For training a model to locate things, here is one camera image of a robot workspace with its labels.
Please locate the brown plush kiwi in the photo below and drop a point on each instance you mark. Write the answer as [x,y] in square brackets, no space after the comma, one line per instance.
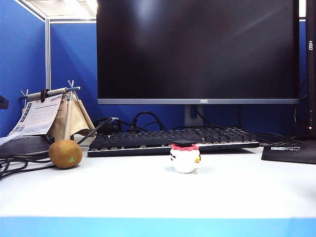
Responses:
[65,154]

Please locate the white doll with flat hat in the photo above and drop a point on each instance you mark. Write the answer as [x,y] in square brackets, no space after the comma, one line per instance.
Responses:
[185,160]

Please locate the black flat notebook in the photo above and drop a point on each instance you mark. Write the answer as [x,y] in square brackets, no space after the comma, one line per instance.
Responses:
[22,145]

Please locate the black mechanical keyboard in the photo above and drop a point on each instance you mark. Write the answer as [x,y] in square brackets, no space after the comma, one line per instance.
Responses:
[148,142]

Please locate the silver monitor stand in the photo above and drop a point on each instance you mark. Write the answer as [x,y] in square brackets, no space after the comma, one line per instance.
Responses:
[189,116]

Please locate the black power adapter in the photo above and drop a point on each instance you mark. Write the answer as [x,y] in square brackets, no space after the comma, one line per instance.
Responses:
[108,127]

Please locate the black AOC computer monitor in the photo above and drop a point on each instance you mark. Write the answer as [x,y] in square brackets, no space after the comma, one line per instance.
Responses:
[197,49]

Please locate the beige canvas tent calendar stand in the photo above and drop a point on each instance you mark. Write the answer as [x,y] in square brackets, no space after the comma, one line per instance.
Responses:
[76,116]

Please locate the white calendar sheet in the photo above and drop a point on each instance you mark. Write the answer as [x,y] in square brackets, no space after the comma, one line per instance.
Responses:
[39,116]

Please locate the black mouse pad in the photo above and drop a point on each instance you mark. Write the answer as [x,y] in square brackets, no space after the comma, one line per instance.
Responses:
[288,155]

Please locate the black HSD monitor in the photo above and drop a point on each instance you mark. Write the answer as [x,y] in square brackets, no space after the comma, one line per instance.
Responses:
[311,79]

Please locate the aluminium partition post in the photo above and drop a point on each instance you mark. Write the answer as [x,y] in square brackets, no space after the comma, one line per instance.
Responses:
[48,54]

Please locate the aluminium partition rail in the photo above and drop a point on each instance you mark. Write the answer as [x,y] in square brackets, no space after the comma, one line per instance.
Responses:
[69,20]

